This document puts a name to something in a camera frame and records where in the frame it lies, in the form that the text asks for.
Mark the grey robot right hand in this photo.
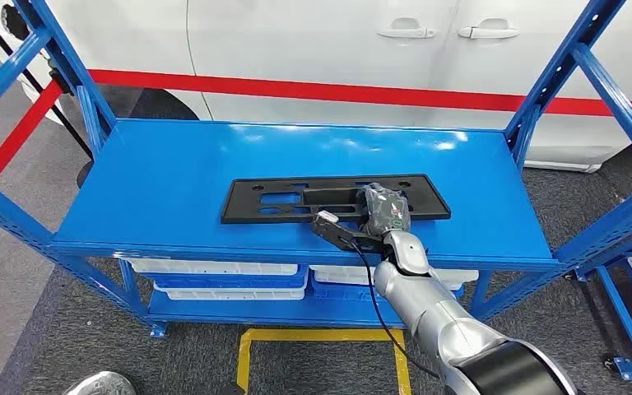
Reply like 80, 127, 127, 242
360, 182, 411, 236

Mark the chrome barrier stanchion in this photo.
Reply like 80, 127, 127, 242
62, 371, 140, 395

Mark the black car tyre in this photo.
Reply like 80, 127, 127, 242
95, 86, 200, 122

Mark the white car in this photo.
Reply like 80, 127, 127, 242
0, 0, 632, 174

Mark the blue wheeled metal rack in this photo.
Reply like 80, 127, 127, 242
565, 215, 632, 383

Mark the yellow floor tape square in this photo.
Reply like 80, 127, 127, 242
235, 327, 412, 395

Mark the red barrier belt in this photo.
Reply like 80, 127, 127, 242
87, 69, 632, 119
0, 80, 65, 216

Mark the black plastic plate part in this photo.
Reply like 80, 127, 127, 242
219, 173, 453, 225

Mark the black barrier post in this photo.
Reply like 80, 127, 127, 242
0, 0, 97, 190

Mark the white car door handle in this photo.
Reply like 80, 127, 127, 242
458, 17, 520, 40
375, 17, 437, 40

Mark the black right wrist camera bracket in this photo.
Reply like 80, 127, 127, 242
310, 216, 388, 255

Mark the blue metal shelf rack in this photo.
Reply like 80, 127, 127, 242
0, 0, 632, 339

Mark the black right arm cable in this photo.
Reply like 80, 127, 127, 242
348, 239, 441, 381

